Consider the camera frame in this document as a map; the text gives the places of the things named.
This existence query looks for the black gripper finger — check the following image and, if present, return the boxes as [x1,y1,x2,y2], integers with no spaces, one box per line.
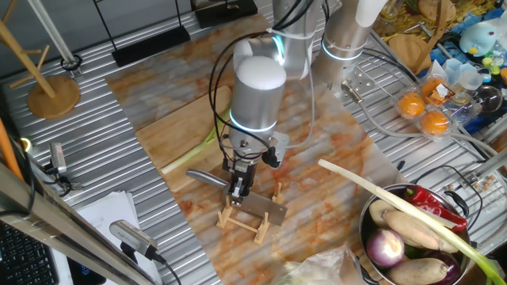
[242,173,257,200]
[229,177,244,207]

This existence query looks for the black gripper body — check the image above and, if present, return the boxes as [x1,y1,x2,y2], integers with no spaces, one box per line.
[222,155,258,188]

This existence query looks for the steel cleaver knife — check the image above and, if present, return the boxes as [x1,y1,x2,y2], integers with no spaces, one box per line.
[185,168,289,227]

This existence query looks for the wooden knife rack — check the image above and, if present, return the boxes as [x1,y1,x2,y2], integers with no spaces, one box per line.
[215,181,284,245]

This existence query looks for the green scallion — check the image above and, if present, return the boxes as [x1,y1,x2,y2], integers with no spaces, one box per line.
[160,103,233,176]

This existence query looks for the wooden cutting board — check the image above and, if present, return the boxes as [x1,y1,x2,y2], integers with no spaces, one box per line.
[135,85,234,194]

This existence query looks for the clear plastic bag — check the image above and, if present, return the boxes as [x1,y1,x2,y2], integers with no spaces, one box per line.
[273,243,368,285]

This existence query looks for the orange marble pattern mat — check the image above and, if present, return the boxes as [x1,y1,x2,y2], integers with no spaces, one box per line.
[105,15,407,285]

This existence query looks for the steel cooking pot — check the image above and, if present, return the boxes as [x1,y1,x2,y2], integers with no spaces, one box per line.
[354,183,476,285]

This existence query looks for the white paper sheets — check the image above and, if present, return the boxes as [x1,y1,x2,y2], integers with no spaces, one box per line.
[74,191,163,285]

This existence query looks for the pale potato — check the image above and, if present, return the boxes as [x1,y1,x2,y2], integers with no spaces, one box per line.
[368,199,397,229]

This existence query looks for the long white green leek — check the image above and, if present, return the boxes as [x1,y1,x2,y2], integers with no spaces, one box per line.
[318,158,507,285]

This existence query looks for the purple onion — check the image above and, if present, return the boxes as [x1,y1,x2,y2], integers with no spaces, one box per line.
[365,228,406,269]

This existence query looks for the black stand base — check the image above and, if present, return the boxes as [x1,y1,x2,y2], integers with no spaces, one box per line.
[93,0,192,67]

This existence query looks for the long sweet potato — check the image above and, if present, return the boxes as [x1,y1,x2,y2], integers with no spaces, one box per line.
[382,209,459,254]

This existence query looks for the black smartphone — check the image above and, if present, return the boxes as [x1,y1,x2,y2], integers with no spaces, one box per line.
[67,256,107,285]

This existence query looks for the green pepper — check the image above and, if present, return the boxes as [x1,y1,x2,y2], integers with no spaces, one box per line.
[403,244,427,260]

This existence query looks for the orange fruit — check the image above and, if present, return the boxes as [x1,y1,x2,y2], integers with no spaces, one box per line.
[419,110,451,137]
[397,92,426,119]
[420,78,448,100]

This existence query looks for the stubby sweet potato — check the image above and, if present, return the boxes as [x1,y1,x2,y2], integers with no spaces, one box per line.
[386,257,450,285]

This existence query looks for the red pepper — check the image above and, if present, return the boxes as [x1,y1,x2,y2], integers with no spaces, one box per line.
[403,184,468,234]

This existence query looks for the wooden mug tree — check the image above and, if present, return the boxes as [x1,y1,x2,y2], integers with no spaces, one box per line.
[0,0,82,120]

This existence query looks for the wooden stand with curved stem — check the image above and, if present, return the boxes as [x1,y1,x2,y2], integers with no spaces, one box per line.
[387,0,456,74]

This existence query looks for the dark purple eggplant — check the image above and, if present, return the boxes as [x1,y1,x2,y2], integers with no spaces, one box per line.
[429,251,463,285]

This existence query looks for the clear plastic fruit box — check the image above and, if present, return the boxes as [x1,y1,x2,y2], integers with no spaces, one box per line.
[395,73,482,143]

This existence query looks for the yellow patterned sheet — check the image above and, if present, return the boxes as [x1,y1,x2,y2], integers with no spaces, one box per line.
[374,0,507,39]

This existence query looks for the black keyboard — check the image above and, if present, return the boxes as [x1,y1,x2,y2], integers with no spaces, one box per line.
[0,221,60,285]

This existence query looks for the blue cloth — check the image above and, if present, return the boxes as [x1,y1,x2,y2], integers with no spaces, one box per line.
[429,7,507,134]

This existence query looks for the grey metal stand rod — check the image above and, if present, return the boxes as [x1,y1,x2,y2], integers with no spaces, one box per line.
[27,0,84,78]

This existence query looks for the orange tube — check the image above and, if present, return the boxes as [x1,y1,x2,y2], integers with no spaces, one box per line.
[0,118,25,181]

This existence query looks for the clear plastic measuring cups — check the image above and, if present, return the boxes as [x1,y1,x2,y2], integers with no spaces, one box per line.
[441,58,486,91]

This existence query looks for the aluminium profile bar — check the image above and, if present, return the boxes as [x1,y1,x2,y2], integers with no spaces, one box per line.
[473,148,507,179]

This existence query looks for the round glass bowl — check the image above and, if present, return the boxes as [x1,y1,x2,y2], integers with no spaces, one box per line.
[471,85,504,114]

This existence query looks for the blue plush toy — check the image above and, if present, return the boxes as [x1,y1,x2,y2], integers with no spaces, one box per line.
[459,21,498,58]

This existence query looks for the green yellow toy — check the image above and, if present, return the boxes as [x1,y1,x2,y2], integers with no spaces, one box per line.
[481,56,502,76]

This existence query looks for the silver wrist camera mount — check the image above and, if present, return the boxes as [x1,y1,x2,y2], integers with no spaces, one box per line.
[267,131,291,159]

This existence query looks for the silver depth camera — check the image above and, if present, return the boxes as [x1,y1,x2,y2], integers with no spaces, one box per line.
[43,142,82,191]
[109,219,159,262]

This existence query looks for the grey flexible hose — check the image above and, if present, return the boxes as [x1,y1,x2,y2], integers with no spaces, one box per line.
[341,79,500,158]

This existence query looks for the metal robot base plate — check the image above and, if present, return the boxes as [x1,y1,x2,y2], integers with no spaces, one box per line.
[332,65,377,100]

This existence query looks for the aluminium frame beam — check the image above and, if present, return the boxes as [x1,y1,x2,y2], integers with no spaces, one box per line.
[0,161,159,285]

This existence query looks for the black base cable bundle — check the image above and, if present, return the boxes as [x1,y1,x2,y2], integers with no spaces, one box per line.
[362,47,421,84]

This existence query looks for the thin black power cable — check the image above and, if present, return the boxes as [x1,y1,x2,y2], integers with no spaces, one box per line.
[411,165,484,230]

